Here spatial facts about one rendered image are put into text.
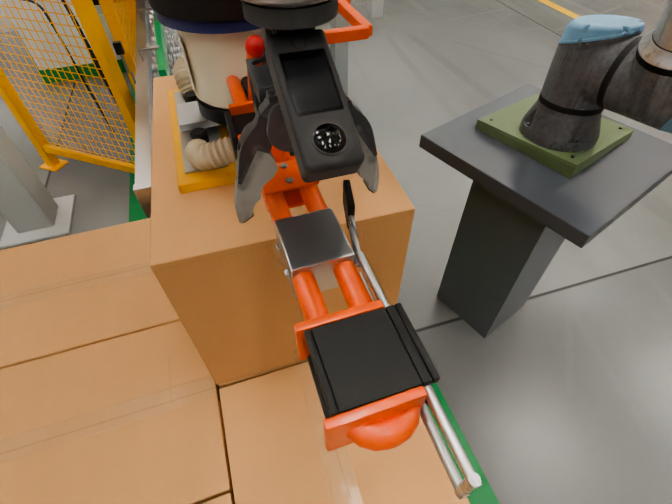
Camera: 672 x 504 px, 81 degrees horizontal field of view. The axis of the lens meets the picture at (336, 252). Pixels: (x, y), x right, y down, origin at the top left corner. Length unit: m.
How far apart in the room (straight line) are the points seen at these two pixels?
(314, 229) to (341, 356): 0.14
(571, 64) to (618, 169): 0.30
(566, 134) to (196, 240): 0.90
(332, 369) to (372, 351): 0.03
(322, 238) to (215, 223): 0.28
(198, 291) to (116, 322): 0.48
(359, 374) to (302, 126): 0.18
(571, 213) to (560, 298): 0.89
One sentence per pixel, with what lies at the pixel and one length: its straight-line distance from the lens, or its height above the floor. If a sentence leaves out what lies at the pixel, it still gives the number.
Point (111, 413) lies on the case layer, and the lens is 0.98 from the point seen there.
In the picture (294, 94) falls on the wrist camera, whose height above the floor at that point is 1.22.
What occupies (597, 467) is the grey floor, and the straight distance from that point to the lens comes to 1.61.
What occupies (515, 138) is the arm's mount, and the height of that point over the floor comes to 0.78.
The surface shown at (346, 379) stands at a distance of 0.29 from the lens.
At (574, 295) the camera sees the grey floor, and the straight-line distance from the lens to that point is 1.93.
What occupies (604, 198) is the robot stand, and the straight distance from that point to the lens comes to 1.12.
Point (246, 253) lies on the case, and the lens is 0.60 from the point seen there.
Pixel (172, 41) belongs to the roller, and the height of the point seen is 0.55.
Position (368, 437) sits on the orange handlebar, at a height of 1.08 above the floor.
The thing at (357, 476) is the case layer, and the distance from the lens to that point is 0.84.
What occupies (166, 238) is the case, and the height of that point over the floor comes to 0.94.
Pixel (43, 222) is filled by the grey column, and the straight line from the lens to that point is 2.36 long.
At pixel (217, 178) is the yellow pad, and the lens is 0.69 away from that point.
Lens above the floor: 1.36
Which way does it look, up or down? 48 degrees down
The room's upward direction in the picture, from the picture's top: 1 degrees counter-clockwise
